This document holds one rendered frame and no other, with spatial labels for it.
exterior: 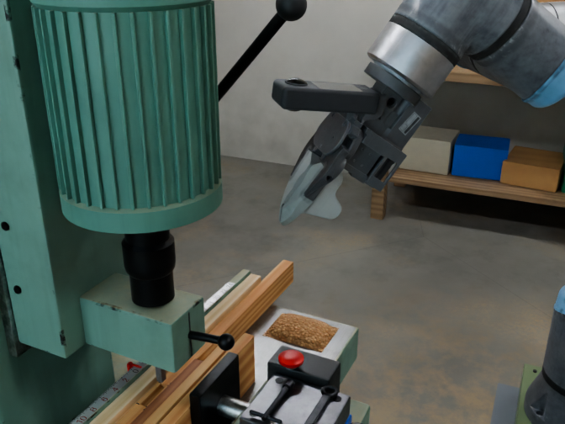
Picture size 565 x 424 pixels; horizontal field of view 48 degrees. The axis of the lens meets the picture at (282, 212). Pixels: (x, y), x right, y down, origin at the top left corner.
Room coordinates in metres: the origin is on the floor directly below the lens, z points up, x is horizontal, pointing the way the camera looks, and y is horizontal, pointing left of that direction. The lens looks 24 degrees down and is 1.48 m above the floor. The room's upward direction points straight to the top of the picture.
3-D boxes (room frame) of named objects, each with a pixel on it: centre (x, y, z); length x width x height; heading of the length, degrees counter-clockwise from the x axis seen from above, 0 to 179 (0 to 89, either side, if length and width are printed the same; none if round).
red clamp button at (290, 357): (0.61, -0.01, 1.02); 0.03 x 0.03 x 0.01
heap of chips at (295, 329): (0.84, -0.03, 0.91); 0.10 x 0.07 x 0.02; 64
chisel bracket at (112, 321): (0.67, 0.17, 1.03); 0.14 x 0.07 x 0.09; 64
